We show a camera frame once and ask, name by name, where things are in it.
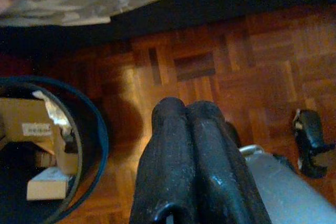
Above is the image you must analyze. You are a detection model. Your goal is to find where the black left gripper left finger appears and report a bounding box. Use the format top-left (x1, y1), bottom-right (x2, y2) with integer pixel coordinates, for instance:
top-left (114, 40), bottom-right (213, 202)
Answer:
top-left (130, 97), bottom-right (200, 224)

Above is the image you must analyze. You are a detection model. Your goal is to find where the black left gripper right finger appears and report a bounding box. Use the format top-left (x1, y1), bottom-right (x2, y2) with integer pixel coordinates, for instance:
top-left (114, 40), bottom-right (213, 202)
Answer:
top-left (186, 100), bottom-right (272, 224)

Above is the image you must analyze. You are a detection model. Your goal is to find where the white tissue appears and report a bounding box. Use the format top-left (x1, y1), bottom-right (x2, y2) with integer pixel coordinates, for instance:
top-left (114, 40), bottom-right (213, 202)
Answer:
top-left (31, 90), bottom-right (76, 137)

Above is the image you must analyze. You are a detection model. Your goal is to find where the silver left robot leg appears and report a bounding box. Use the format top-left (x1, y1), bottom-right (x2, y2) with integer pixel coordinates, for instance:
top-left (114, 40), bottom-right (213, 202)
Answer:
top-left (239, 144), bottom-right (336, 224)

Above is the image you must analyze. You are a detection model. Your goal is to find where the black round waste bin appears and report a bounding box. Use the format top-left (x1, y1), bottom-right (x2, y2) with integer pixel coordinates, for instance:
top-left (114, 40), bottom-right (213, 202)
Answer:
top-left (0, 75), bottom-right (110, 224)

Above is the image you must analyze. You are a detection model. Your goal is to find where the black right robot foot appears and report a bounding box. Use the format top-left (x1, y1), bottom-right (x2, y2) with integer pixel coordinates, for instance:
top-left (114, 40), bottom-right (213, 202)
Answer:
top-left (292, 108), bottom-right (336, 179)

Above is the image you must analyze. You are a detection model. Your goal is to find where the small pale cardboard box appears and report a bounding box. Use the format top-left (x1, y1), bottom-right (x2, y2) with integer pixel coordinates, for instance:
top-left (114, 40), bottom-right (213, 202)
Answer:
top-left (26, 166), bottom-right (74, 201)

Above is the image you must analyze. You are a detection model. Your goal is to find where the brown cardboard box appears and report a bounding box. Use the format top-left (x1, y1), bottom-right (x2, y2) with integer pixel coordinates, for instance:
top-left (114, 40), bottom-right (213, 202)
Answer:
top-left (0, 97), bottom-right (79, 176)

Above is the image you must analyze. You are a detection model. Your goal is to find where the beige leaf pattern bed sheet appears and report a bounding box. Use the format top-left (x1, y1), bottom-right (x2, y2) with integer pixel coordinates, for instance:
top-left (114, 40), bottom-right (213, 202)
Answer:
top-left (0, 0), bottom-right (237, 27)

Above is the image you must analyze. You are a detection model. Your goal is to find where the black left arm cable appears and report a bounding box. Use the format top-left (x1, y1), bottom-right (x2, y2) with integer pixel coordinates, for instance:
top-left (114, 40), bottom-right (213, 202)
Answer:
top-left (153, 202), bottom-right (186, 224)

